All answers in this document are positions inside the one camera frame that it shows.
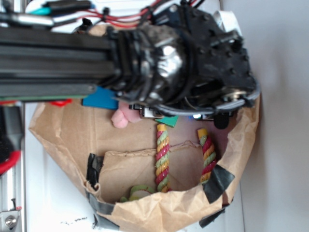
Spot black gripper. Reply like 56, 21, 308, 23
135, 3, 261, 130

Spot green block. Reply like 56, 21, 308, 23
155, 116, 178, 128

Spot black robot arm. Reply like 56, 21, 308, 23
0, 0, 260, 118

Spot blue block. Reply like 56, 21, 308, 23
82, 87, 118, 110

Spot pink plush toy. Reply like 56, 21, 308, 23
111, 101, 142, 129

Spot green circuit board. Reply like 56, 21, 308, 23
0, 95, 87, 101

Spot brown paper bag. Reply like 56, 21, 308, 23
29, 100, 260, 232

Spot grey ribbon cable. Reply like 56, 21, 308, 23
154, 82, 262, 116

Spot red thin wires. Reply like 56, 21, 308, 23
86, 0, 206, 27

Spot multicolour twisted rope toy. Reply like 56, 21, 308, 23
120, 124, 217, 203

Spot red braided cable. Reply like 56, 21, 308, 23
0, 150, 22, 175

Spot aluminium extrusion rail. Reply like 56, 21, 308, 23
0, 101, 24, 232

